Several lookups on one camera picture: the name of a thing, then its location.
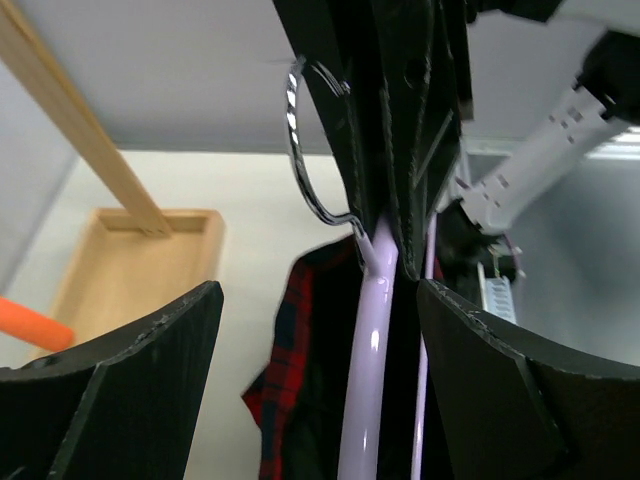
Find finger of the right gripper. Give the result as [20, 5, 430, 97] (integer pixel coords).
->
[272, 0, 396, 274]

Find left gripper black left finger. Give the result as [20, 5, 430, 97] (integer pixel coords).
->
[1, 281, 224, 479]

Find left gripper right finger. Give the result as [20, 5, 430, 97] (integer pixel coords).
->
[417, 280, 639, 479]

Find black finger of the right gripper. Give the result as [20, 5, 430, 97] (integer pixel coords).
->
[372, 1, 473, 280]

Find red plaid skirt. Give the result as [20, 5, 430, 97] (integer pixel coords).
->
[242, 237, 420, 479]

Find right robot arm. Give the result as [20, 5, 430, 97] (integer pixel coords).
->
[275, 1, 639, 280]

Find orange plastic hanger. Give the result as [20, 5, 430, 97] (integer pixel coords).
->
[1, 297, 74, 352]

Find wooden clothes rack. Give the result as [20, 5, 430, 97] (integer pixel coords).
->
[1, 1, 225, 348]

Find slotted cable duct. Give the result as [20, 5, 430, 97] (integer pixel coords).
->
[477, 263, 517, 325]

